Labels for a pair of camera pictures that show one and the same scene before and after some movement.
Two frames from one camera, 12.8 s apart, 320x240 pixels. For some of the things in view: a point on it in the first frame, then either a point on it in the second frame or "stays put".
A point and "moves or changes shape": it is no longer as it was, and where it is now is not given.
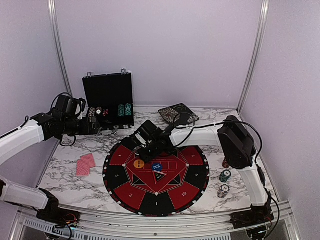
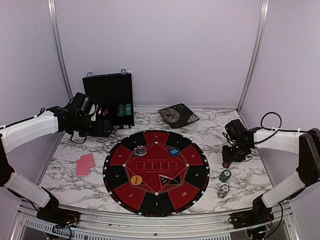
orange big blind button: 138,164 to 136,180
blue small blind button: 157,167 moves or changes shape
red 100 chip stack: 225,163 stays put
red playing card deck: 83,165 stays put
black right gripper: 141,153 to 226,157
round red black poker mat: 171,184 stays put
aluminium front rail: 285,226 stays put
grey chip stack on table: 224,189 stays put
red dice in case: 105,111 stays put
